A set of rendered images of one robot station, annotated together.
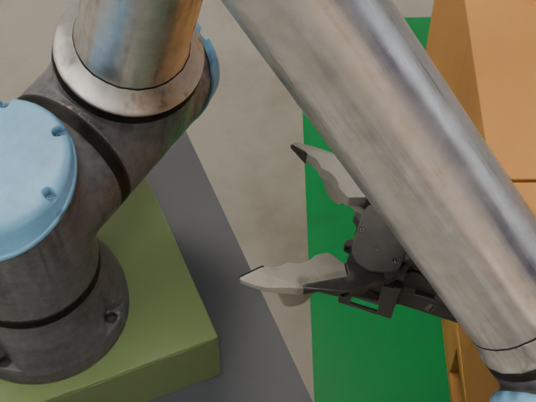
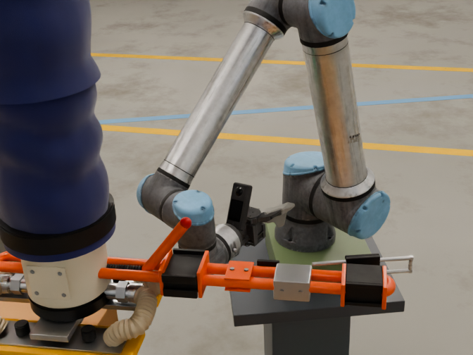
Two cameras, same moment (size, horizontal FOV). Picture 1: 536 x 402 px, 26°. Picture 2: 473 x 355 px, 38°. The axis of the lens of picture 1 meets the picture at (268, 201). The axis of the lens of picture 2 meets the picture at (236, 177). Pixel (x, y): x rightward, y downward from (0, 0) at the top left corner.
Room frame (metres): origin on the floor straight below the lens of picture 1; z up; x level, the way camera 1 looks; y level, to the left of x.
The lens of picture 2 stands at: (1.00, -1.57, 1.99)
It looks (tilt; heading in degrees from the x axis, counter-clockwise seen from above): 27 degrees down; 108
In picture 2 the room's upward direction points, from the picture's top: 3 degrees counter-clockwise
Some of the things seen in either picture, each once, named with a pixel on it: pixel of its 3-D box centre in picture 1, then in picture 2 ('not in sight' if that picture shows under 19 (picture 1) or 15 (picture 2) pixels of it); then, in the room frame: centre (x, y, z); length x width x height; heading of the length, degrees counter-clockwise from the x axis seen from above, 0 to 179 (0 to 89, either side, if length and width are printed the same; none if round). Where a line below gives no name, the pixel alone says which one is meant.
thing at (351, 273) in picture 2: not in sight; (363, 286); (0.88, -0.48, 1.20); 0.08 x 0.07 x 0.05; 8
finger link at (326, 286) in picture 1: (347, 269); not in sight; (0.51, -0.07, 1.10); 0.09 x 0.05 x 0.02; 108
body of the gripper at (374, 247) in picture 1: (409, 266); (241, 229); (0.53, -0.13, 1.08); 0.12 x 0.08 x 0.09; 72
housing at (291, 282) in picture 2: not in sight; (293, 282); (0.75, -0.49, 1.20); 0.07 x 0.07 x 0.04; 8
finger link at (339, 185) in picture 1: (332, 182); (280, 216); (0.61, -0.06, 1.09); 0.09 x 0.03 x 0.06; 36
